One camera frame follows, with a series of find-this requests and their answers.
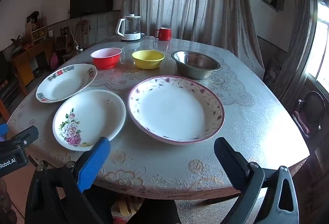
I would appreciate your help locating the white power strip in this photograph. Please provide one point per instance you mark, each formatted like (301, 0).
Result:
(79, 47)

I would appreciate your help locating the dark wooden chair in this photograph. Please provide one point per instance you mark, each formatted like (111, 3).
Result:
(312, 108)

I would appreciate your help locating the window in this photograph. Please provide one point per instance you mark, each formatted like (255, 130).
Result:
(321, 54)

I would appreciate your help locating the grey side curtain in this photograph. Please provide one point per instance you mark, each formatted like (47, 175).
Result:
(298, 46)

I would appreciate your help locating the large floral rim plate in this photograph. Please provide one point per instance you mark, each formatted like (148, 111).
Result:
(174, 108)

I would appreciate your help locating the red plastic bowl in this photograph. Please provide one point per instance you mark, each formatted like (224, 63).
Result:
(105, 58)

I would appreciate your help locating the yellow plastic bowl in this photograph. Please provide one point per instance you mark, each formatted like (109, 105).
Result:
(147, 59)

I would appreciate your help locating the scalloped plate with red characters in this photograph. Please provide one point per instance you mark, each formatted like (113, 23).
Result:
(64, 84)

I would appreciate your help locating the white glass electric kettle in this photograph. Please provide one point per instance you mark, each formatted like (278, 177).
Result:
(129, 30)

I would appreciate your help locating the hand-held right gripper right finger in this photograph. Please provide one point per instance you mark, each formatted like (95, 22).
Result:
(228, 159)

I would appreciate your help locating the black sofa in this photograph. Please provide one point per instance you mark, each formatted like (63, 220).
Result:
(6, 82)

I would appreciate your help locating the stainless steel bowl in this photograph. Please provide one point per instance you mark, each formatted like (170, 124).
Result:
(195, 64)

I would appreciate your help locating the long grey curtain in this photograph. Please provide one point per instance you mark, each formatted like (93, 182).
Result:
(190, 0)

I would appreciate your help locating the white rose print plate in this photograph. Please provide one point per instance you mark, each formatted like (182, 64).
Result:
(90, 116)

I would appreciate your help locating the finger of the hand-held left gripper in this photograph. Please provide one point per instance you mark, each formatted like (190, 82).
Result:
(3, 130)
(23, 138)

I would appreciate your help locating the wooden chair back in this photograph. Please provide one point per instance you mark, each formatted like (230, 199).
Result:
(82, 34)

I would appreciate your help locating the small wooden shelf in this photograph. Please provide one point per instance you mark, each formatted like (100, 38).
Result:
(36, 31)

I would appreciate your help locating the yellow wooden stool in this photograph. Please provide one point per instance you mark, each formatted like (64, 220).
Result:
(127, 207)

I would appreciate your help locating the pink plastic object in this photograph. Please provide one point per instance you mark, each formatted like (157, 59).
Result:
(54, 62)

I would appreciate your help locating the red mug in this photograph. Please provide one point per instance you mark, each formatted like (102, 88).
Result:
(164, 34)

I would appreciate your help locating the wooden cabinet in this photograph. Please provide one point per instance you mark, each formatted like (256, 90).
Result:
(28, 59)

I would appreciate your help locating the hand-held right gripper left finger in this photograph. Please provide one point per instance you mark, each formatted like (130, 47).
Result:
(93, 162)

